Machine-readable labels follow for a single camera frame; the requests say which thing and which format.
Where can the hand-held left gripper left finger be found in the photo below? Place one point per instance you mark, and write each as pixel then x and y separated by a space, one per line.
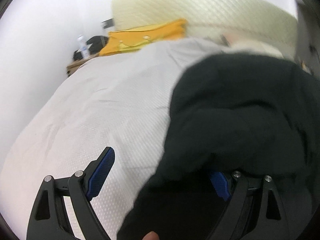
pixel 101 172

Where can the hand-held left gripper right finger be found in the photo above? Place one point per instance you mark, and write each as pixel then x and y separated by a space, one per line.
pixel 220 185

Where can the black puffer jacket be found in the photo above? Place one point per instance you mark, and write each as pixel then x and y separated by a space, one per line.
pixel 237 105

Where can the person's left hand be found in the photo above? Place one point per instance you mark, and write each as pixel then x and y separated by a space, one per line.
pixel 151 236

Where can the bed with grey bedding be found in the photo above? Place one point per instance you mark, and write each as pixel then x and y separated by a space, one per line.
pixel 100 105

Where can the wooden nightstand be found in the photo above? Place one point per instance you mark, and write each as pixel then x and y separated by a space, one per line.
pixel 72 67

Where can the white spray bottle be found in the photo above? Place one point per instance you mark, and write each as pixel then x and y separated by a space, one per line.
pixel 83 48

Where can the black bag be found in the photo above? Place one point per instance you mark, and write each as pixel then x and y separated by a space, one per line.
pixel 96 43

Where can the yellow crown print pillow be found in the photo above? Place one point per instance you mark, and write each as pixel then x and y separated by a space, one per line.
pixel 140 38

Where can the beige and grey pillow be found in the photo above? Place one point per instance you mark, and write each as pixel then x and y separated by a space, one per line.
pixel 250 46

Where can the cream quilted headboard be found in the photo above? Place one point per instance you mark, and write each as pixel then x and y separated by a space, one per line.
pixel 200 7

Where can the dark wall socket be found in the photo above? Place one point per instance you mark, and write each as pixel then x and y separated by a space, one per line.
pixel 108 23

